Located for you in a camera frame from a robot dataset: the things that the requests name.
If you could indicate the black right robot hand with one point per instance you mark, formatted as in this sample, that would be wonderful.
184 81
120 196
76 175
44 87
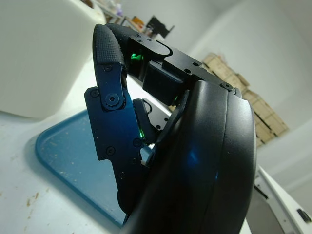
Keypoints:
200 158

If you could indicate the black office chair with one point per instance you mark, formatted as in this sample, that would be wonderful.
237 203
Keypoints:
159 25

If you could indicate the white table with coloured squares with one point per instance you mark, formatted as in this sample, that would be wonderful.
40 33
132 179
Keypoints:
282 207

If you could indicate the white two-slot toaster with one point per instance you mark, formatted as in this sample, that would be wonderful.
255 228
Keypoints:
41 61

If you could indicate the blue plastic tray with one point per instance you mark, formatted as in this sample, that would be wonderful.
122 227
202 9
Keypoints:
70 151

